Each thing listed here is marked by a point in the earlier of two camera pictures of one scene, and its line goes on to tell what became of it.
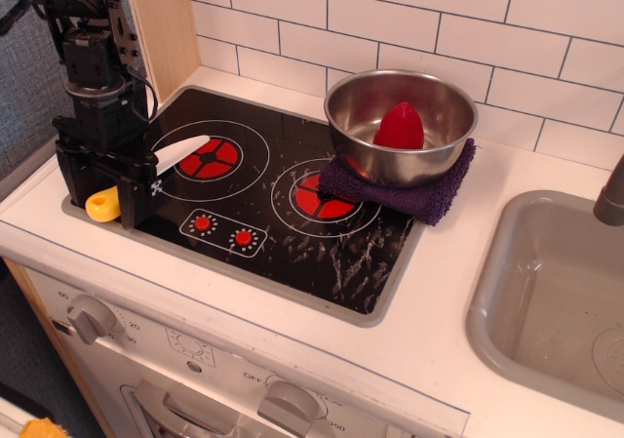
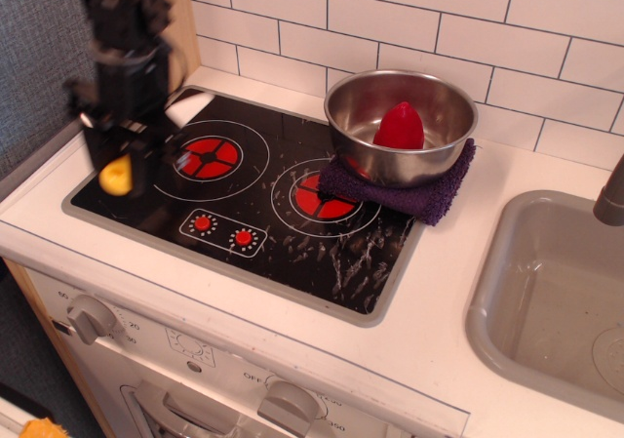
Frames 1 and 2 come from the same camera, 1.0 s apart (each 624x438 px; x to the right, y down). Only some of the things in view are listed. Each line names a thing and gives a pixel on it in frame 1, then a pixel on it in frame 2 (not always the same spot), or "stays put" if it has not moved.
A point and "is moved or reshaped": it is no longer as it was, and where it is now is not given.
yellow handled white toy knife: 104,204 is moved or reshaped
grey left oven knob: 90,318 stays put
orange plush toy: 42,428 stays put
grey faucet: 609,207 stays put
